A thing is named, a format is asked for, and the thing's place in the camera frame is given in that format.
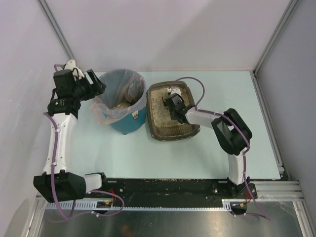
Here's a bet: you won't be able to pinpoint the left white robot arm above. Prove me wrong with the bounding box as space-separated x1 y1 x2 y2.
33 68 106 203

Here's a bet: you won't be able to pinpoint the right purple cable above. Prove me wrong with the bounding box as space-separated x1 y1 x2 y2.
169 77 271 220

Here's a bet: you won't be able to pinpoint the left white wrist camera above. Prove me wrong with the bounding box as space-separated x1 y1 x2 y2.
64 59 79 71

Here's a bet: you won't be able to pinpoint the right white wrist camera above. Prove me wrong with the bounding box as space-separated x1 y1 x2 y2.
167 87 182 95

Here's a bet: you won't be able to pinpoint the black litter scoop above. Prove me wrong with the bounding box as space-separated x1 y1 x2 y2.
162 97 169 107

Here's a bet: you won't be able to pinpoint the purple cable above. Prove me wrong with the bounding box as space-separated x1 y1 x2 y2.
43 63 124 221
169 77 271 220

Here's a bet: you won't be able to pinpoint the dumped litter clumps pile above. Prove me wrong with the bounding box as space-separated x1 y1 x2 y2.
113 101 132 110

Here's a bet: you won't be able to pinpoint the grey slotted cable duct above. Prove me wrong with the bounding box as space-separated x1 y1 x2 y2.
45 198 250 212

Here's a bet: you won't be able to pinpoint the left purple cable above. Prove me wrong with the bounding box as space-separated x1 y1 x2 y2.
43 63 124 221

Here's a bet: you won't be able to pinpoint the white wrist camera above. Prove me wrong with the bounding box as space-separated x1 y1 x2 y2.
167 87 182 95
64 59 79 71

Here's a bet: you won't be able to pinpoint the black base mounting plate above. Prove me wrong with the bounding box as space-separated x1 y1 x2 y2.
100 178 257 209

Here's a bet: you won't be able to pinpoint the cat litter pellets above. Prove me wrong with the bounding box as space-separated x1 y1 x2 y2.
151 87 182 128

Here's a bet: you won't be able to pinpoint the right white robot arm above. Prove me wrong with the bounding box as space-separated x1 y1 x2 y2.
162 93 252 198

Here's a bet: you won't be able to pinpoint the brown litter box tray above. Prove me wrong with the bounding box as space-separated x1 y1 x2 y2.
146 81 200 141

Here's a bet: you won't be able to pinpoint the teal trash bin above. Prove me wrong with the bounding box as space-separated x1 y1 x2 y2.
95 69 147 135

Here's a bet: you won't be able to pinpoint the aluminium frame rail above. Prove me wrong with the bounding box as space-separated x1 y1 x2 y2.
253 181 304 201

